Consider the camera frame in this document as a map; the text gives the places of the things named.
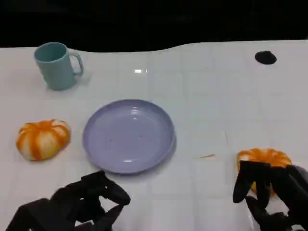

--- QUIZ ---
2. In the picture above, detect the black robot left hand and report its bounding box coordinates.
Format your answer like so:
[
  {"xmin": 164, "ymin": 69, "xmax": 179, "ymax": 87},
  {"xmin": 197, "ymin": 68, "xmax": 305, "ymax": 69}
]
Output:
[{"xmin": 51, "ymin": 170, "xmax": 132, "ymax": 231}]

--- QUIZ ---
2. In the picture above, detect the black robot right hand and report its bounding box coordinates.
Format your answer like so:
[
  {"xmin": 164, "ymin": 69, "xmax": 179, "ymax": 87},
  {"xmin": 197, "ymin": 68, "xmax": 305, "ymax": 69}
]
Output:
[{"xmin": 232, "ymin": 160, "xmax": 308, "ymax": 231}]

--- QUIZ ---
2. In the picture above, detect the orange white toy bread roll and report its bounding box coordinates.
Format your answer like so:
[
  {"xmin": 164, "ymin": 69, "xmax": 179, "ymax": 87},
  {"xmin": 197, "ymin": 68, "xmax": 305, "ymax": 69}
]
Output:
[
  {"xmin": 15, "ymin": 119, "xmax": 72, "ymax": 162},
  {"xmin": 236, "ymin": 148, "xmax": 293, "ymax": 199}
]

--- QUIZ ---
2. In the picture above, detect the lilac plate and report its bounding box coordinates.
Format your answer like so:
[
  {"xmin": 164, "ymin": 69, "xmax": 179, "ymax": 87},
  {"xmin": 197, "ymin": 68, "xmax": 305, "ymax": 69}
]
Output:
[{"xmin": 83, "ymin": 99, "xmax": 178, "ymax": 175}]

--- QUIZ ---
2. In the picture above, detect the pale green mug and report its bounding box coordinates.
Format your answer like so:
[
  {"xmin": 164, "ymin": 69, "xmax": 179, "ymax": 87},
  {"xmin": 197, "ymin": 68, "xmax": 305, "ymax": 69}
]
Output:
[{"xmin": 33, "ymin": 42, "xmax": 84, "ymax": 91}]

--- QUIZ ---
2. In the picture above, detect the black round table grommet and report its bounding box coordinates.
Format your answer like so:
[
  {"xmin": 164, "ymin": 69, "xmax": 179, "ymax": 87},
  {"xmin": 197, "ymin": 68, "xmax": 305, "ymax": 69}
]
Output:
[{"xmin": 254, "ymin": 50, "xmax": 277, "ymax": 65}]

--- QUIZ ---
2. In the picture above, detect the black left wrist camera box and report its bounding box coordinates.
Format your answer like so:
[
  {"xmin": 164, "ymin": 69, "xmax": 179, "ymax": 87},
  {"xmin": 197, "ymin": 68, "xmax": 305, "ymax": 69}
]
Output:
[{"xmin": 6, "ymin": 198, "xmax": 74, "ymax": 231}]

